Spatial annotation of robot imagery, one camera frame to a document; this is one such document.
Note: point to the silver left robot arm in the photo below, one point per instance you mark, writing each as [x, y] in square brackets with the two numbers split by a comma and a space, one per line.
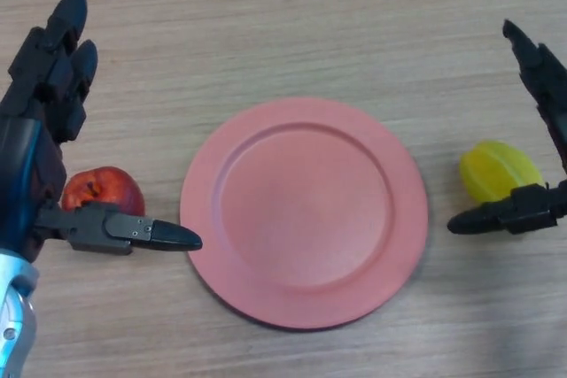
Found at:
[15, 316]

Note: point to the yellow starfruit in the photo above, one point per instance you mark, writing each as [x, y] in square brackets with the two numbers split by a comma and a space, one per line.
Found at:
[500, 170]

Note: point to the pink round plate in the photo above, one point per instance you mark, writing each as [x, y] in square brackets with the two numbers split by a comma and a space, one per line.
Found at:
[305, 214]

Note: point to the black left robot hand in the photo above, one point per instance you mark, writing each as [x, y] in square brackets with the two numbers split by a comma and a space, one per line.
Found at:
[26, 161]

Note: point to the red apple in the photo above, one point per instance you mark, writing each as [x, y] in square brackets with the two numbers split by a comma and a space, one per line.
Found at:
[111, 187]

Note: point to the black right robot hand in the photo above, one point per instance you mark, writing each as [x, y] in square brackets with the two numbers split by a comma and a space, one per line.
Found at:
[531, 210]

